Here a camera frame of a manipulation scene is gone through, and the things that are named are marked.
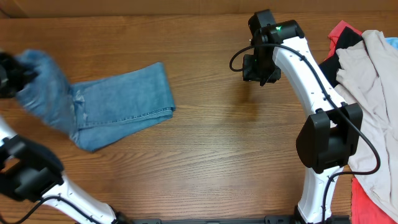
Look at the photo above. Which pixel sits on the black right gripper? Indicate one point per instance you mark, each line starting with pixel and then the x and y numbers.
pixel 249 74

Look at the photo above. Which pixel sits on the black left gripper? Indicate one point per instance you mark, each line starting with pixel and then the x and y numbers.
pixel 19 78

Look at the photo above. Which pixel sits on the blue denim jeans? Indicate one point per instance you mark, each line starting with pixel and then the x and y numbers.
pixel 96 113

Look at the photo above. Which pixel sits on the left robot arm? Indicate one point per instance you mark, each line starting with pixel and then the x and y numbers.
pixel 31 171

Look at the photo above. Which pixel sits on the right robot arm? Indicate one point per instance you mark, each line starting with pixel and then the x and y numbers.
pixel 328 138

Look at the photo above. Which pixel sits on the black cloth garment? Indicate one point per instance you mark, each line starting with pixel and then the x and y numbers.
pixel 331 65

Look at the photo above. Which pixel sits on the white cloth garment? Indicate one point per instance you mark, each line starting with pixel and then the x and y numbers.
pixel 368 76

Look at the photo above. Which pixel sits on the light blue cloth garment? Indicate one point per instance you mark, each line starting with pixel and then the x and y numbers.
pixel 393 41

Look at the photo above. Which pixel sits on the red cloth garment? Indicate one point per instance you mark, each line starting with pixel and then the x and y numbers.
pixel 364 210

